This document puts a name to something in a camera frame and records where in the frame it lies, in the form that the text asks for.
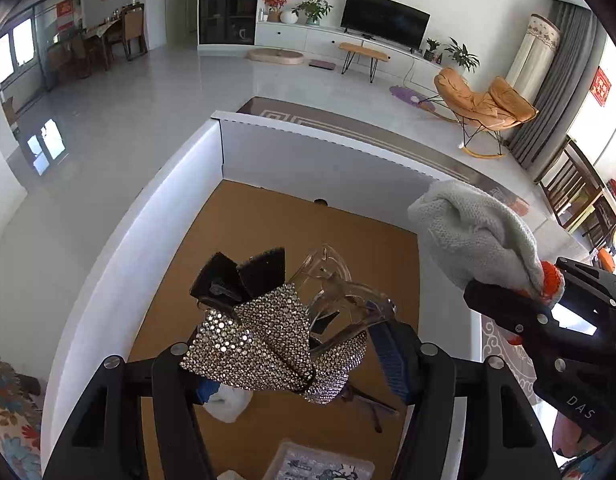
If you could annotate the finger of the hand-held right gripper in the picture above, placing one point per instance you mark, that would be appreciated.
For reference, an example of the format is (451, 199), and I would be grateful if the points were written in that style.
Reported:
(508, 307)
(598, 282)

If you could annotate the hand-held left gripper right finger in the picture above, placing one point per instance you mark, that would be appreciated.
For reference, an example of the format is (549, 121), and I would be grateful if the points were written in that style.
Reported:
(393, 365)

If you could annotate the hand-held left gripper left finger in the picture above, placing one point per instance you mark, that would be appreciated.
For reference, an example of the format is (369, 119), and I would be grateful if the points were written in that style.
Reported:
(173, 385)

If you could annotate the rimless eyeglasses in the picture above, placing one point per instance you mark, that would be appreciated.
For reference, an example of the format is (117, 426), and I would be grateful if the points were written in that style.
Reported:
(375, 407)

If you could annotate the white glove orange cuff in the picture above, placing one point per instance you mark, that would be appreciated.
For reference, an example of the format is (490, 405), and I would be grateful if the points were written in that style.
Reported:
(230, 402)

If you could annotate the large white knitted glove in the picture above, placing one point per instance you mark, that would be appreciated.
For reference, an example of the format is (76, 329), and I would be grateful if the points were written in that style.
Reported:
(468, 235)

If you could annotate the clear plastic box with sticker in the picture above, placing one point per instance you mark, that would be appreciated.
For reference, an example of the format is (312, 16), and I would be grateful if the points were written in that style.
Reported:
(318, 462)

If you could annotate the white cardboard box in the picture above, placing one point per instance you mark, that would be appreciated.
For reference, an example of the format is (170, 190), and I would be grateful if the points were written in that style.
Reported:
(138, 235)

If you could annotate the orange bag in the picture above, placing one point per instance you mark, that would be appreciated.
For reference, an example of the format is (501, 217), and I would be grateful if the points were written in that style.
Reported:
(607, 260)

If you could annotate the cluttered wooden side table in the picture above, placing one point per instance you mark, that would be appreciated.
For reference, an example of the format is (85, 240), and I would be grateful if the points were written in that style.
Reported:
(615, 220)

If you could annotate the dark wooden slatted chair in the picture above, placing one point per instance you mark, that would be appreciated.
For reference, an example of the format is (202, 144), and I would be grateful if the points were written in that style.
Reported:
(583, 160)

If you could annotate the floral patterned cloth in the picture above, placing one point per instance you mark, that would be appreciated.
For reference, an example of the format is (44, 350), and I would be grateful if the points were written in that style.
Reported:
(13, 425)

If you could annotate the grey curtain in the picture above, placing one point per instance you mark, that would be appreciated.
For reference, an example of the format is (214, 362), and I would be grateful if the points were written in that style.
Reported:
(568, 70)

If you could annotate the orange rocking chair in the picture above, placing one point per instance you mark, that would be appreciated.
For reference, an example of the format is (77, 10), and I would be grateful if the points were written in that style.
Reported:
(463, 95)

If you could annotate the purple floor mat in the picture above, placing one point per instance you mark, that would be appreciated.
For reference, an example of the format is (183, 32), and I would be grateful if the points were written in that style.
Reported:
(403, 94)

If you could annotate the brown patterned floor rug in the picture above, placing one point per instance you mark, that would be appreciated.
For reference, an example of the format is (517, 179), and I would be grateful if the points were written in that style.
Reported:
(338, 132)

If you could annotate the fabric covered standing air conditioner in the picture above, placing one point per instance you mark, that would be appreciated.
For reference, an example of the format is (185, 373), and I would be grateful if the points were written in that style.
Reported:
(535, 45)

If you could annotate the broad leaf potted plant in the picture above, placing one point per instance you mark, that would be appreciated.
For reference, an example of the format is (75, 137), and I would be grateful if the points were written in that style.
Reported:
(460, 55)

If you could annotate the small green potted plant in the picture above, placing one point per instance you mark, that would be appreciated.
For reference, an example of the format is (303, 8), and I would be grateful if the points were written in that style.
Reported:
(430, 49)

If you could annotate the wooden bench with metal legs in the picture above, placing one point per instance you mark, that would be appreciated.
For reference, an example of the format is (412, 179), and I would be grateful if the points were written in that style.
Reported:
(363, 51)

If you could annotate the dark flat floor scale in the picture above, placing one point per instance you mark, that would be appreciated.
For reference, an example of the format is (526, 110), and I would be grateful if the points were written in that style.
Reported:
(322, 64)

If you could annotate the black television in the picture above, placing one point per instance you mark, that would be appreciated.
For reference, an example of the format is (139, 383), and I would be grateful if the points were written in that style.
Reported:
(385, 17)

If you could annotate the round beige floor cushion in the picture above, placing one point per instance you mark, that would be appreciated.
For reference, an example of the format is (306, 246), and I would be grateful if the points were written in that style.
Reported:
(275, 56)

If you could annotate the white TV cabinet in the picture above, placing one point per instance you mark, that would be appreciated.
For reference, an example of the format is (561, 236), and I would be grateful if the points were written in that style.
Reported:
(298, 37)

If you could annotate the wooden dining table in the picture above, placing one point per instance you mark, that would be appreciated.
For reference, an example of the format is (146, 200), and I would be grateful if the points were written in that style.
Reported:
(88, 42)

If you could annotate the bushy green potted plant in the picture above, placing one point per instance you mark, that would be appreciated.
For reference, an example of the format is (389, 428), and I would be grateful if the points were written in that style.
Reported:
(313, 9)

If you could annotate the brown dining chair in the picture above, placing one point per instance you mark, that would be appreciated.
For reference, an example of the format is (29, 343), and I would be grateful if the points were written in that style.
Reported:
(133, 27)

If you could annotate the white round vase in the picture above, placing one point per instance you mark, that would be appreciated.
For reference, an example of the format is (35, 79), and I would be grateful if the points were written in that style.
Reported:
(289, 17)

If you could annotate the red flower arrangement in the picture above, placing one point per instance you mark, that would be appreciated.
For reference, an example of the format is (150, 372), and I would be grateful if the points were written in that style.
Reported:
(275, 2)

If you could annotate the dark glass display cabinet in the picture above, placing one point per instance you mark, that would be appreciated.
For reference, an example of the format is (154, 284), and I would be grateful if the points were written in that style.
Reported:
(230, 0)

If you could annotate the red door sticker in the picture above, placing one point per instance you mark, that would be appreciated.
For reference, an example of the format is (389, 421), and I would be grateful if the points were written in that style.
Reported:
(64, 9)

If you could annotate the red wall hanging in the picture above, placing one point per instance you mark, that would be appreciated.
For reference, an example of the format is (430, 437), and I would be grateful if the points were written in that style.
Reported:
(600, 86)

